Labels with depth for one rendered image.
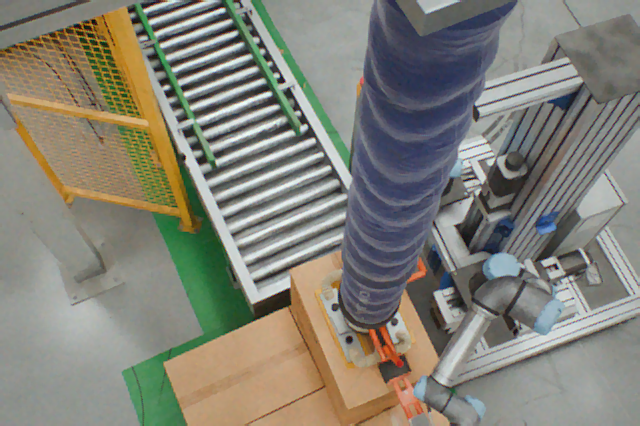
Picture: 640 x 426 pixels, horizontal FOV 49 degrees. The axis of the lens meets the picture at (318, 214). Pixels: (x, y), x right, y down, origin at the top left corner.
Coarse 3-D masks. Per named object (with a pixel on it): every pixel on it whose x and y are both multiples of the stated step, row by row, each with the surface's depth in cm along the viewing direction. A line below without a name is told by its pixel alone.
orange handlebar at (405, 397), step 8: (424, 272) 267; (408, 280) 266; (384, 328) 258; (376, 336) 256; (384, 336) 256; (376, 344) 255; (384, 352) 254; (392, 384) 249; (408, 384) 248; (400, 392) 247; (408, 392) 247; (400, 400) 246; (408, 400) 246; (416, 400) 246; (408, 408) 245; (416, 408) 245; (408, 416) 244
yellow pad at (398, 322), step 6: (396, 318) 269; (402, 318) 272; (390, 324) 270; (396, 324) 268; (402, 324) 270; (390, 330) 269; (396, 330) 269; (408, 330) 270; (390, 336) 268; (396, 342) 267; (414, 342) 268
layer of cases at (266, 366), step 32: (256, 320) 314; (288, 320) 314; (192, 352) 307; (224, 352) 307; (256, 352) 307; (288, 352) 308; (192, 384) 301; (224, 384) 301; (256, 384) 301; (288, 384) 301; (320, 384) 302; (192, 416) 295; (224, 416) 295; (256, 416) 295; (288, 416) 296; (320, 416) 296; (384, 416) 296
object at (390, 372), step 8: (400, 352) 252; (384, 360) 250; (384, 368) 250; (392, 368) 250; (400, 368) 250; (408, 368) 250; (384, 376) 249; (392, 376) 249; (400, 376) 248; (408, 376) 251
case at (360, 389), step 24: (312, 264) 283; (336, 264) 283; (312, 288) 278; (312, 312) 274; (408, 312) 275; (312, 336) 284; (360, 336) 270; (336, 360) 266; (408, 360) 266; (432, 360) 267; (336, 384) 263; (360, 384) 262; (384, 384) 262; (336, 408) 290; (360, 408) 266; (384, 408) 292
